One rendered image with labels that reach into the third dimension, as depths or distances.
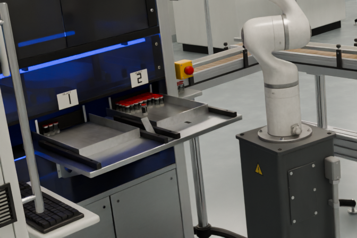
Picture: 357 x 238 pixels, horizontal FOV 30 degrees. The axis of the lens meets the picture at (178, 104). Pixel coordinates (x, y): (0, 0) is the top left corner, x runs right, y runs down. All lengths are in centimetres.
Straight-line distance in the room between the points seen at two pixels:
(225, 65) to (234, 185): 116
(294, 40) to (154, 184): 99
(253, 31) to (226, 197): 192
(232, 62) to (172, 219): 81
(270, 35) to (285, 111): 27
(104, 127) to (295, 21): 86
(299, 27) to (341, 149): 117
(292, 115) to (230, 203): 167
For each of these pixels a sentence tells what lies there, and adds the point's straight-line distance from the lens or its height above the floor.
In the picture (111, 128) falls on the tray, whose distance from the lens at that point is 258.
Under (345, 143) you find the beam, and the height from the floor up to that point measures 51.
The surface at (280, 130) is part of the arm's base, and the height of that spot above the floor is 89.
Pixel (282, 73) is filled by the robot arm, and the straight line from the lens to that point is 227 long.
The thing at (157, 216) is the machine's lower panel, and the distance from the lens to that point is 294.
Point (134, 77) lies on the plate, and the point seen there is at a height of 103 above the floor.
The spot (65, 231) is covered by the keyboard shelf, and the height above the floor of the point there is 80.
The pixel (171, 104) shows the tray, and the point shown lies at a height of 88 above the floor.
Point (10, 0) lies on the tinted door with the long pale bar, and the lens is 243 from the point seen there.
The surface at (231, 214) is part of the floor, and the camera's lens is 379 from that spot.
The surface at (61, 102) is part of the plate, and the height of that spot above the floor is 101.
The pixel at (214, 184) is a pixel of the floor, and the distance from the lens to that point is 419.
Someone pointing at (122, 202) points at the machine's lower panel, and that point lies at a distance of 281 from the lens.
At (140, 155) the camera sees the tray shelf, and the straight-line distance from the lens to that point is 229.
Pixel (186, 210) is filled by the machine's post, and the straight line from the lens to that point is 304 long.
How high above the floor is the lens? 166
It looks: 16 degrees down
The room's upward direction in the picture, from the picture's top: 7 degrees counter-clockwise
